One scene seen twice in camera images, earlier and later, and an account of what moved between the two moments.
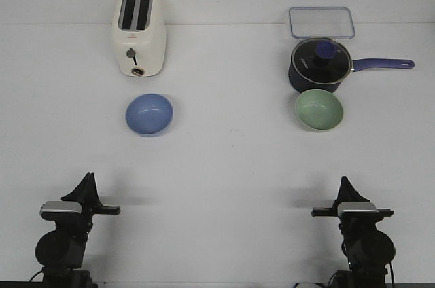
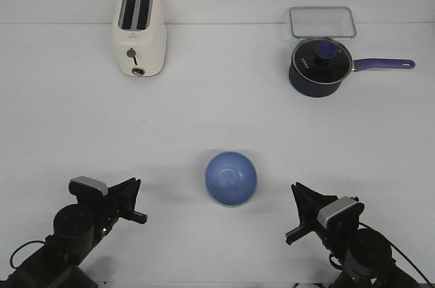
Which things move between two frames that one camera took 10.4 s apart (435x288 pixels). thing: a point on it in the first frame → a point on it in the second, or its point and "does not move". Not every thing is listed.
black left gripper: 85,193 → 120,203
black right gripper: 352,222 → 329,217
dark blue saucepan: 326,64 does not move
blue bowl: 149,114 → 231,178
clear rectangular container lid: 321,22 does not move
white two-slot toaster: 139,22 does not move
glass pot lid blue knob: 321,60 does not move
